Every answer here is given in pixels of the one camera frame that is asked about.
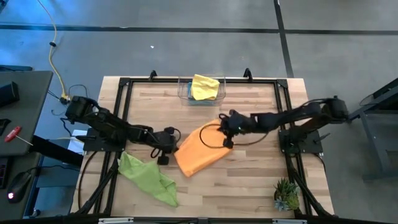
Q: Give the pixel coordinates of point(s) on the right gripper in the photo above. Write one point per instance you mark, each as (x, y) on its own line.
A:
(236, 123)

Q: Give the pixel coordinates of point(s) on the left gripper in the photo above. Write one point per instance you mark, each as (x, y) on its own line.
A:
(164, 141)

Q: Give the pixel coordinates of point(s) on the orange microfiber towel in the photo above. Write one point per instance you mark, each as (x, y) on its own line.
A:
(199, 152)

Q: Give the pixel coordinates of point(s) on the green microfiber towel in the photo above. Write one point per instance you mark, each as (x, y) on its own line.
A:
(146, 177)

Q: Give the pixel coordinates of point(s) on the yellow microfiber towel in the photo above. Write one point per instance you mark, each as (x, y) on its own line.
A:
(203, 87)

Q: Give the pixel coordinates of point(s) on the teal microfiber towel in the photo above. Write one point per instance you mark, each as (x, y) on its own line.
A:
(189, 91)

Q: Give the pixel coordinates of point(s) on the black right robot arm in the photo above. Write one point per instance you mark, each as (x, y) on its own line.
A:
(286, 116)

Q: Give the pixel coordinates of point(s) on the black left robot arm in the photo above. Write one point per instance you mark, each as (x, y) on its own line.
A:
(109, 127)

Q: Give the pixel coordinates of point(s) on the clear plastic bin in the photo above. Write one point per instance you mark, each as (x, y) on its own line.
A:
(182, 90)

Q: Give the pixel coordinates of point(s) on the small potted succulent plant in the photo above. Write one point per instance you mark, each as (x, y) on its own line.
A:
(286, 194)

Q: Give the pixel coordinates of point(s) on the white paper sheet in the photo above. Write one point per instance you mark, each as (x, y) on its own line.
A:
(76, 146)

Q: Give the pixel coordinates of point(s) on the black angled bar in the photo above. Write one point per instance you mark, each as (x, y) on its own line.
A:
(56, 151)

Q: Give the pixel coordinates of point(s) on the grey side desk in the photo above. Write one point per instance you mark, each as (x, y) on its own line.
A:
(28, 102)

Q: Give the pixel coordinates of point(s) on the black computer mouse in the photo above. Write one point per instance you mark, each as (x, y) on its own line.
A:
(18, 186)

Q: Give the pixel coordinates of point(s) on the small black desk object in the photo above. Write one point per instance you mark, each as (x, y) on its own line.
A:
(3, 126)

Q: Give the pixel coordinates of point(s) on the black speaker box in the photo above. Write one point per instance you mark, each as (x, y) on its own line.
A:
(8, 93)

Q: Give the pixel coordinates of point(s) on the black keyboard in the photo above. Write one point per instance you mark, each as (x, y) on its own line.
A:
(3, 174)

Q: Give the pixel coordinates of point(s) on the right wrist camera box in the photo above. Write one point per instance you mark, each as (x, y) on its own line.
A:
(228, 143)

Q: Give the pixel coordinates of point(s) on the black aluminium rig frame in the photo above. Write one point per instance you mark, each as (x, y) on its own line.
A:
(264, 81)

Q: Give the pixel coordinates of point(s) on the white metal bracket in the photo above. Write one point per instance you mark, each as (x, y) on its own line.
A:
(289, 221)
(115, 220)

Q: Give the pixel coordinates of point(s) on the grey metal cart frame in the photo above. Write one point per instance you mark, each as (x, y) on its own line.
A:
(374, 143)

